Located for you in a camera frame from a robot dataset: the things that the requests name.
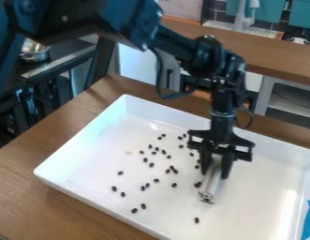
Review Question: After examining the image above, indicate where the silver bowl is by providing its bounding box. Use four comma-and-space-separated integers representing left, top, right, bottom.
18, 37, 52, 64

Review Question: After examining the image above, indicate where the black shelf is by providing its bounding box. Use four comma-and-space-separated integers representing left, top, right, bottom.
0, 37, 100, 151

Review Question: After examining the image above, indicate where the pile of black bits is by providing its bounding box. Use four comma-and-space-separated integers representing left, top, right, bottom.
111, 132, 205, 225

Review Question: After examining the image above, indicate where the white tray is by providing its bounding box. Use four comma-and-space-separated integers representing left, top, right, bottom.
33, 94, 310, 240

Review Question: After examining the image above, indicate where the wooden desk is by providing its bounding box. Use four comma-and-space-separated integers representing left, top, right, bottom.
116, 14, 310, 119

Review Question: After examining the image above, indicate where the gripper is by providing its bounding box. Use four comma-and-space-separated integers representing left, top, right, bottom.
185, 111, 257, 180

